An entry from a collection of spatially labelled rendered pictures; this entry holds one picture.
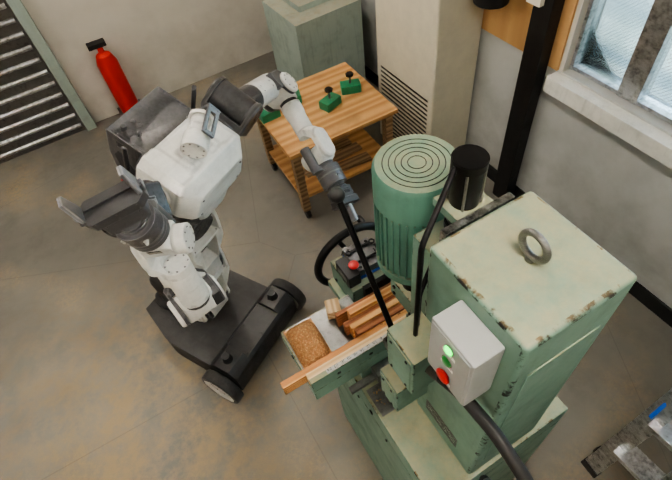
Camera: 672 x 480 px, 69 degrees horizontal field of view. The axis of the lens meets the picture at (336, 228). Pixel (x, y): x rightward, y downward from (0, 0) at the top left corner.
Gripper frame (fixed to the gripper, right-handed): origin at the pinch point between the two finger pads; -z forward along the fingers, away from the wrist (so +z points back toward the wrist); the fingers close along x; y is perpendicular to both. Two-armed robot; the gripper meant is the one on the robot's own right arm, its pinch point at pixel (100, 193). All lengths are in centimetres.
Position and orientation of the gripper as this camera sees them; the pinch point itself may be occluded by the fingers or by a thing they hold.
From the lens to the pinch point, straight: 91.6
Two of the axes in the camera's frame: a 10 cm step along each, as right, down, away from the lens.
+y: 4.8, 7.9, -3.8
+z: 1.2, 3.7, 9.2
